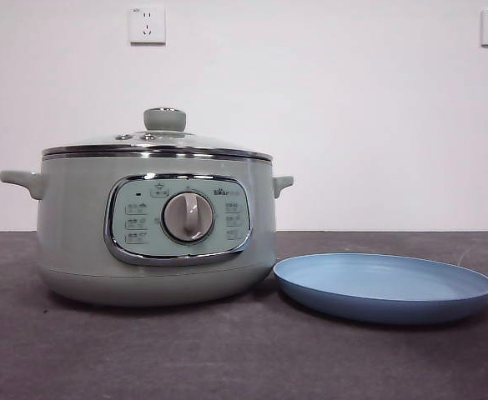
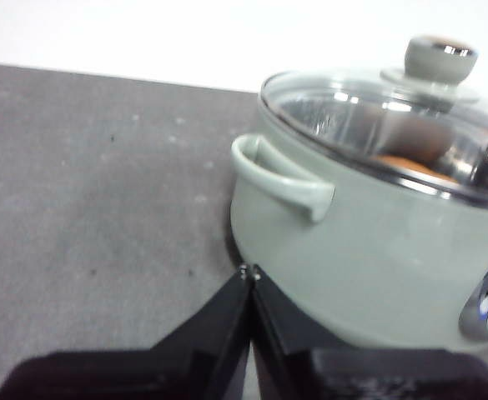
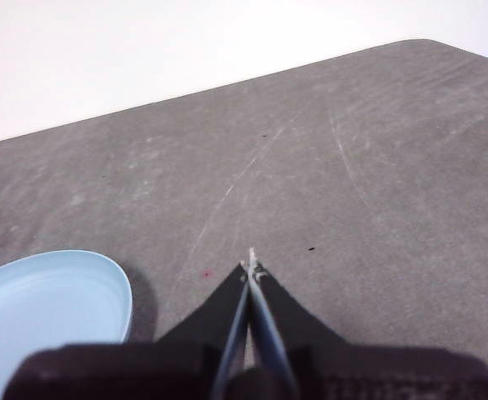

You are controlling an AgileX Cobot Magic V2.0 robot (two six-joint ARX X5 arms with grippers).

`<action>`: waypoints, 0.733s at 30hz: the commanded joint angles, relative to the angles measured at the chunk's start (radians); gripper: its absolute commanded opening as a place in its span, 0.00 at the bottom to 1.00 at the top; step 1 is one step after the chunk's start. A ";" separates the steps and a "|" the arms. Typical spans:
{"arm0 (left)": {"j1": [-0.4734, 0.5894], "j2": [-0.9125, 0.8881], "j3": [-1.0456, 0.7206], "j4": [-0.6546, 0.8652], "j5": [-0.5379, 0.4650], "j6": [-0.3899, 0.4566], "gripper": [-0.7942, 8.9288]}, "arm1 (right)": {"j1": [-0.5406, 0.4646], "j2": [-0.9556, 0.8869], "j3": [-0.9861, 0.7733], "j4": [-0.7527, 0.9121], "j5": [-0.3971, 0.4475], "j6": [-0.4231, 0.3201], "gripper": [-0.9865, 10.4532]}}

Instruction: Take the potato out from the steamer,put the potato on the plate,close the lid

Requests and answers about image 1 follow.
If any pale green electric steamer pot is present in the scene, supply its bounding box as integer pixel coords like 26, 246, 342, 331
0, 146, 294, 308

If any blue round plate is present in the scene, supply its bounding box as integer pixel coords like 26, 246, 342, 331
273, 251, 488, 326

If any glass lid with green knob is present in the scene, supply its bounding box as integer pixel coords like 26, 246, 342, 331
42, 107, 273, 157

